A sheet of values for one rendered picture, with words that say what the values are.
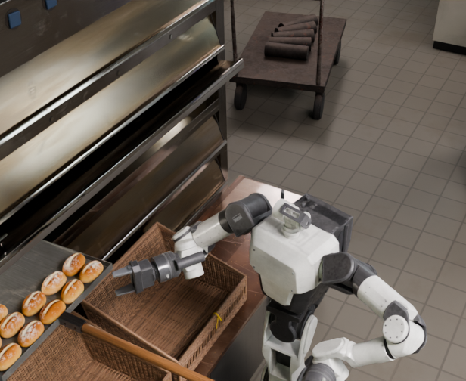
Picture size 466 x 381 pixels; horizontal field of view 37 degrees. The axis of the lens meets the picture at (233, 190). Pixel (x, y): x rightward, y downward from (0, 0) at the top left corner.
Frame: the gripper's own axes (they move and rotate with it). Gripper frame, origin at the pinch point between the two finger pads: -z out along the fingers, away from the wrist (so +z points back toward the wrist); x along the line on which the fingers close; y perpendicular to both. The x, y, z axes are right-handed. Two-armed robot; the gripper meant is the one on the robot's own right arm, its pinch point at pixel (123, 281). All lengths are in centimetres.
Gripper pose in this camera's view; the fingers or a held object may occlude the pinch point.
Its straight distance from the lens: 225.8
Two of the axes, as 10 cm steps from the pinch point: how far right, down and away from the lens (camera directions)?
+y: 4.5, 5.5, -7.1
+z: 8.9, -2.9, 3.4
